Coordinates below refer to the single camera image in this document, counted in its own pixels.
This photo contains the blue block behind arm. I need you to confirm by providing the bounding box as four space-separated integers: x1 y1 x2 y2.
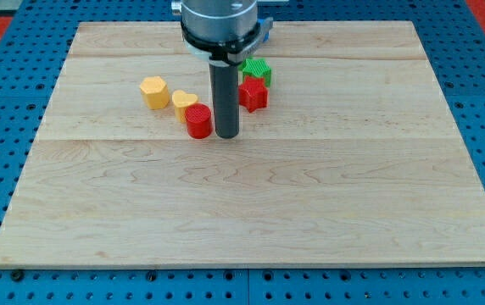
258 17 273 42

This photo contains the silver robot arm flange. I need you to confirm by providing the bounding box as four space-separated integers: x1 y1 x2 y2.
171 0 273 68

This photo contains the red star block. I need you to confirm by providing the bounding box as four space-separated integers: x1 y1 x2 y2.
238 76 269 113

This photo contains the yellow heart block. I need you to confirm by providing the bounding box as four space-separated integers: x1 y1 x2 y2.
171 90 199 124

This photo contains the green star block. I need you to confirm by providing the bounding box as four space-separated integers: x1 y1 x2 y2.
238 58 272 87

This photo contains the red cylinder block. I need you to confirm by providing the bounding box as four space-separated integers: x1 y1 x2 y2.
185 103 212 139

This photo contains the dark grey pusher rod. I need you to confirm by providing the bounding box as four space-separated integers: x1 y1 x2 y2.
209 64 239 139

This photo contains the yellow hexagon block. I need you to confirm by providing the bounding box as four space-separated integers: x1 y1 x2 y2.
139 76 170 110

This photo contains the light wooden board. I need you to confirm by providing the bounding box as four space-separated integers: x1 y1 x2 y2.
0 21 485 269

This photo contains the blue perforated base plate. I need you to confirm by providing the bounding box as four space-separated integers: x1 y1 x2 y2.
0 0 485 304

